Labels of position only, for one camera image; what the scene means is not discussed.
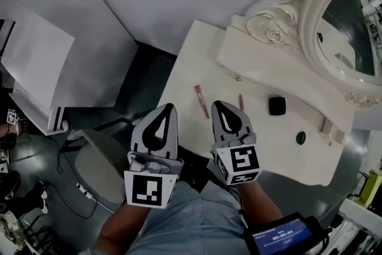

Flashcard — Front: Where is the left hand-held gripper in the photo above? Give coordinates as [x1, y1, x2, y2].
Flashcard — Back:
[124, 103, 184, 210]

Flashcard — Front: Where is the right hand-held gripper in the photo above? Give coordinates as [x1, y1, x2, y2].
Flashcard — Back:
[210, 100, 264, 186]

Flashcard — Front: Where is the pink lip gloss tube makeup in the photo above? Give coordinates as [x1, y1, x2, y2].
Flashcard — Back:
[193, 85, 211, 119]

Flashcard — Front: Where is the black square makeup compact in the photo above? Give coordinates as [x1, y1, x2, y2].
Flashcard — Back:
[268, 95, 287, 115]

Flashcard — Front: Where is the small white vanity drawer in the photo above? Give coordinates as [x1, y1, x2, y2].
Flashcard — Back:
[320, 117, 347, 148]

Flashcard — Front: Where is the person's right forearm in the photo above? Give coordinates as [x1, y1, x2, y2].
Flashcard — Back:
[237, 180, 284, 232]

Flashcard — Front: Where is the person's left forearm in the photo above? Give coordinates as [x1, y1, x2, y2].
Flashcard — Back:
[91, 202, 152, 255]

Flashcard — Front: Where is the white vanity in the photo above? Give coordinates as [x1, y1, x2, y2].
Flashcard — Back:
[156, 19, 356, 188]

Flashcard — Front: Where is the grey round stool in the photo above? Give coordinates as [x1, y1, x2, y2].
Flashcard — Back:
[67, 128, 134, 213]

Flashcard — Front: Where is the white power strip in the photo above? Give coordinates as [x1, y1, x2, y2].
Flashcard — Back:
[75, 182, 94, 200]

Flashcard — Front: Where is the person's light blue shirt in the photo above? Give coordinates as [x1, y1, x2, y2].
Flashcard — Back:
[125, 177, 253, 255]

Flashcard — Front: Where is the black wrist screen device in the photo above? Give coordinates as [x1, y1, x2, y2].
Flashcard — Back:
[243, 211, 331, 255]

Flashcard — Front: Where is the white cabinet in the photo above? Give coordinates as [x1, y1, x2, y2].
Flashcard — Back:
[0, 0, 76, 137]

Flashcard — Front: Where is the yellow-green box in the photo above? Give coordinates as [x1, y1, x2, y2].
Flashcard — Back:
[359, 169, 382, 207]

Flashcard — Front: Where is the black floor cable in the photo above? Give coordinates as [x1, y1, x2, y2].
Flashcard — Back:
[38, 136, 99, 220]

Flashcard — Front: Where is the oval mirror ornate white frame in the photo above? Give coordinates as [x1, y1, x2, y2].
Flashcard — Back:
[245, 0, 382, 109]

